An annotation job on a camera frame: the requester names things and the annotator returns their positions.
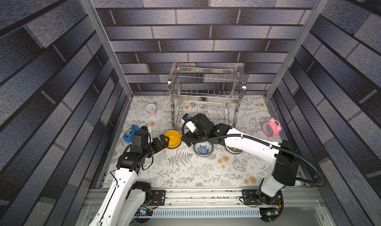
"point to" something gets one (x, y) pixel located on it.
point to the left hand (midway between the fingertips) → (164, 140)
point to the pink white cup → (151, 109)
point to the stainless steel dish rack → (213, 89)
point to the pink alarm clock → (271, 129)
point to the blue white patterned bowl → (203, 149)
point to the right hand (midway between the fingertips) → (186, 132)
